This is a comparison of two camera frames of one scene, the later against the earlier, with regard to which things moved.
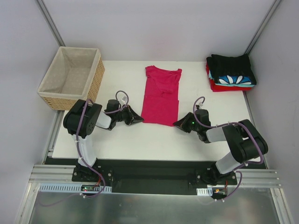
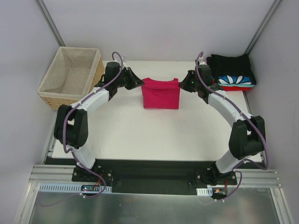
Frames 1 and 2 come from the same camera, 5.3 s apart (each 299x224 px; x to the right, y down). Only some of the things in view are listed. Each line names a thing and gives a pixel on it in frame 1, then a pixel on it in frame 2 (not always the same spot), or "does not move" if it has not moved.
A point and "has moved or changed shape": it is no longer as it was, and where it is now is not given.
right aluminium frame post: x=264 y=23 does not move
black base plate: x=130 y=176 does not move
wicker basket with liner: x=74 y=73 does not move
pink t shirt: x=161 y=96 has moved or changed shape
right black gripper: x=187 y=124 -> x=191 y=80
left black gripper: x=129 y=115 -> x=130 y=78
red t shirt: x=219 y=88 does not move
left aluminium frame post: x=49 y=22 does not move
